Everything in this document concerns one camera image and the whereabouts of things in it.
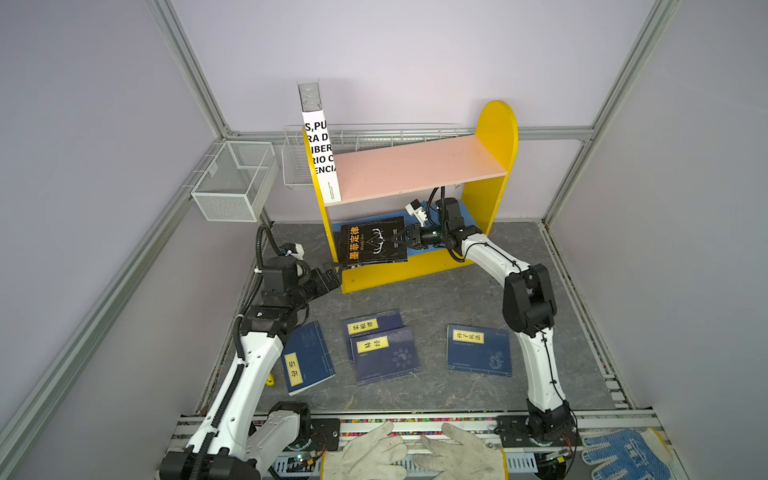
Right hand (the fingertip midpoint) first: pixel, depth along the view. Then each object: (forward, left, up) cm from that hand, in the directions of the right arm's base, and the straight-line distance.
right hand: (392, 242), depth 90 cm
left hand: (-16, +16, +5) cm, 23 cm away
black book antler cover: (0, +6, 0) cm, 6 cm away
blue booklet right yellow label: (-26, -25, -19) cm, 41 cm away
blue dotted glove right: (-52, -60, -19) cm, 82 cm away
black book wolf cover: (-6, +14, -2) cm, 15 cm away
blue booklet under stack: (-19, +7, -17) cm, 26 cm away
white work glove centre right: (-53, -18, -19) cm, 59 cm away
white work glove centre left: (-52, +5, -18) cm, 56 cm away
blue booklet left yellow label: (-30, +25, -18) cm, 43 cm away
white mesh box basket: (+22, +54, +6) cm, 58 cm away
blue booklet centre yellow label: (-29, +2, -17) cm, 33 cm away
